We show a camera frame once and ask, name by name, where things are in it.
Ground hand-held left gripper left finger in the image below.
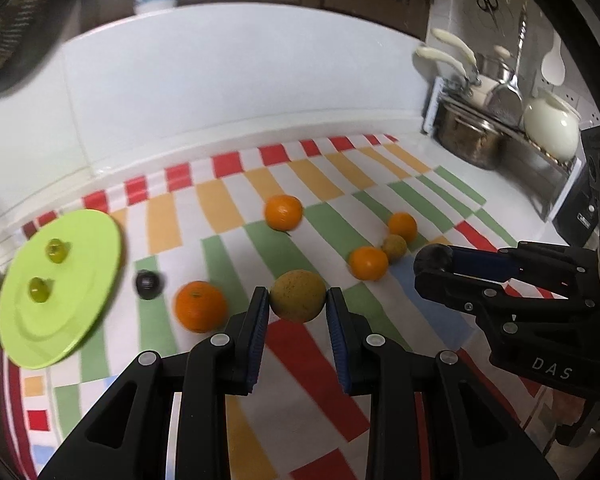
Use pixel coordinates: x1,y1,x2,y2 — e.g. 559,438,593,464
37,286,271,480

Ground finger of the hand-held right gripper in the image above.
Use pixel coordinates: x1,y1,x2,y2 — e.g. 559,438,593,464
414,241,600,286
414,269,600,317

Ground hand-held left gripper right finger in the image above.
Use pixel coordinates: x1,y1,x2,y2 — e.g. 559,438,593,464
326,287,561,480

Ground large yellow-brown round fruit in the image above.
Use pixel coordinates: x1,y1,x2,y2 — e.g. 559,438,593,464
269,269,327,323

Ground orange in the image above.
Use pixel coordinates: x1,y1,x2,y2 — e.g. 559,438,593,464
174,281,229,334
264,194,304,232
348,246,390,281
387,212,419,242

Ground small yellow-brown round fruit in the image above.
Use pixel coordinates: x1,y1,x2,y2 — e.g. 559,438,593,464
381,234,408,263

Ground dark purple round fruit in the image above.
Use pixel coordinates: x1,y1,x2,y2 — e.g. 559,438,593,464
132,270,165,300

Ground green plate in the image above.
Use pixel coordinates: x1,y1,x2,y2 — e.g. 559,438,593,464
0,209,126,370

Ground metal dish rack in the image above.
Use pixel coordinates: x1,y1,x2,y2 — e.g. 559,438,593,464
495,125,583,221

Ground colourful checkered tablecloth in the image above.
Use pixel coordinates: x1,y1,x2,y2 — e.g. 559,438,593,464
0,134,596,480

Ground black countertop appliance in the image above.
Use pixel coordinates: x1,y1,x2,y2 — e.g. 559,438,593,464
552,127,600,248

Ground stainless steel pot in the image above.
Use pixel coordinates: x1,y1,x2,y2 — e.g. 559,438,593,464
437,102,506,171

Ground white ceramic pot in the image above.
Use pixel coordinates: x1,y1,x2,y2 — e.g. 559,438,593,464
523,92,581,161

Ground white rice spoon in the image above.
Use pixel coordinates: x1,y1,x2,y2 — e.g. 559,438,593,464
540,35,566,86

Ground small green fruit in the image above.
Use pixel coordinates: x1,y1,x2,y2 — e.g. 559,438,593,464
27,277,55,305
45,239,70,263

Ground black scissors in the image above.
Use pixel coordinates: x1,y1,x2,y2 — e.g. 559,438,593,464
476,0,500,28

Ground white handled utensils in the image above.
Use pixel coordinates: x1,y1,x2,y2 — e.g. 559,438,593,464
415,45,501,106

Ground cream-handled pan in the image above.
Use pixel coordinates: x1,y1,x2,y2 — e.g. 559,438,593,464
430,27,481,68

